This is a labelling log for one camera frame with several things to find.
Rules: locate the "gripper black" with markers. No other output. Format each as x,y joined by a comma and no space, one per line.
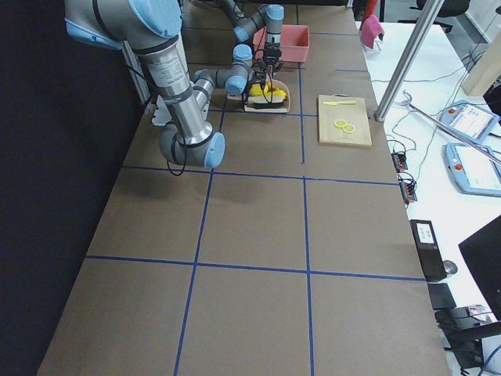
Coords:
260,73
272,51

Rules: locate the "yellow potato toy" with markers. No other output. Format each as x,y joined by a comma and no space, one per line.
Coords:
257,90

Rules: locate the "beige plastic dustpan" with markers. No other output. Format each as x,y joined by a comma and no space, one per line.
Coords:
273,84

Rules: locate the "pink plastic bin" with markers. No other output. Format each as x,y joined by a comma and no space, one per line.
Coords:
294,43

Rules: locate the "beige hand brush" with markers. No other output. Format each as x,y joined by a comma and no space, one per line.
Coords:
262,104

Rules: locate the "yellow corn cob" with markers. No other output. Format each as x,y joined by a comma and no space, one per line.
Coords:
269,96

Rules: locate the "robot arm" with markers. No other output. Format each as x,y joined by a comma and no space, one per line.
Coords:
153,30
267,17

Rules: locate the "yellow plastic knife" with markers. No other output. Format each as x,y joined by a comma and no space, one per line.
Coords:
338,103

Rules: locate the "wooden cutting board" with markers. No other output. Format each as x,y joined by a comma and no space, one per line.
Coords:
353,114

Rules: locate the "lemon slice far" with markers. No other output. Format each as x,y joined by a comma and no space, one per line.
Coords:
340,123

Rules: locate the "pink cloth on stand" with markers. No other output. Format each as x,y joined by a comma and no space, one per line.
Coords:
371,33

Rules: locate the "white mounting pillar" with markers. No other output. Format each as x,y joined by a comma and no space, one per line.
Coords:
162,116

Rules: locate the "orange connector block far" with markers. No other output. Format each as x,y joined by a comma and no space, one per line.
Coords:
399,161

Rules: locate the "orange connector block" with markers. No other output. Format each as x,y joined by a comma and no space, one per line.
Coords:
408,186
399,161

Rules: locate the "orange connector block near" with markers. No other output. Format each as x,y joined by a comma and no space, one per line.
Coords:
408,186

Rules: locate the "teach pendant far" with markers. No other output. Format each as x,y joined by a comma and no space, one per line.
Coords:
470,120

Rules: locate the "teach pendant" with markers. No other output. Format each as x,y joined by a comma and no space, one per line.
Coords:
470,120
471,171

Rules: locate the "teach pendant near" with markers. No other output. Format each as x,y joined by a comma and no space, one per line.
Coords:
471,171

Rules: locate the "black box with label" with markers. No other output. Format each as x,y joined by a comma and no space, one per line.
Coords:
427,250

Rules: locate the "black monitor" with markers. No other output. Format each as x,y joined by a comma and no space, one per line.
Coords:
481,253

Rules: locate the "aluminium frame post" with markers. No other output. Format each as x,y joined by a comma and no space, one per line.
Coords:
416,39

